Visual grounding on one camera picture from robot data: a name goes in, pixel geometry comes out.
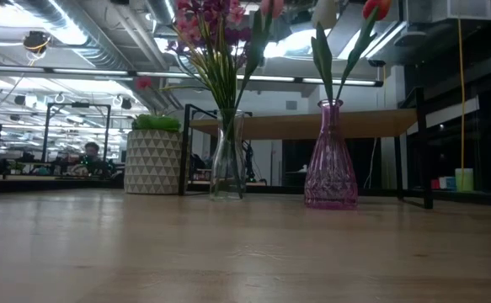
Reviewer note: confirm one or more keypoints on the clear glass vase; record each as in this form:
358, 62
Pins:
227, 177

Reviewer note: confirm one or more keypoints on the pink glass vase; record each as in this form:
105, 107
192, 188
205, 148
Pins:
330, 177

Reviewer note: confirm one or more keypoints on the pink artificial tulip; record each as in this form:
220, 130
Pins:
255, 46

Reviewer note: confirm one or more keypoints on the purple artificial flower bunch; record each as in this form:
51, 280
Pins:
232, 35

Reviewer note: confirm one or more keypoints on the pink artificial flower bunch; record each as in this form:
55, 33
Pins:
186, 25

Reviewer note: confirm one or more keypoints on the white artificial tulip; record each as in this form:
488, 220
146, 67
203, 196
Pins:
325, 14

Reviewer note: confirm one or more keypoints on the orange artificial tulip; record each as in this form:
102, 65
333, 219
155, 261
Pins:
377, 8

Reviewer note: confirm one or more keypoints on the wooden shelf with black legs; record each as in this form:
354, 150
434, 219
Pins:
291, 125

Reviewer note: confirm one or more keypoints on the succulent in patterned grey pot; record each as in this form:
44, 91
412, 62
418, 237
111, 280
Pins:
152, 164

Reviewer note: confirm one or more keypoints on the person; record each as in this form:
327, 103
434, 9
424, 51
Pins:
91, 151

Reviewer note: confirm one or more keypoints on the overhead light bar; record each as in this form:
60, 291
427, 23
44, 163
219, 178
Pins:
102, 72

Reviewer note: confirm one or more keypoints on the red box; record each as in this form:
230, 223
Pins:
435, 184

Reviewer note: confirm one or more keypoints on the blue box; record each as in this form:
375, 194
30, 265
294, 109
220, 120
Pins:
448, 183

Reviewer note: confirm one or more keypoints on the green translucent container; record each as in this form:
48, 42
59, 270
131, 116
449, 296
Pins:
464, 180

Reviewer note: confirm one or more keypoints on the black round ceiling device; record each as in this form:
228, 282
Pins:
36, 41

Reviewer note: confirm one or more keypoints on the black metal rack frame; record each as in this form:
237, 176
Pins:
46, 130

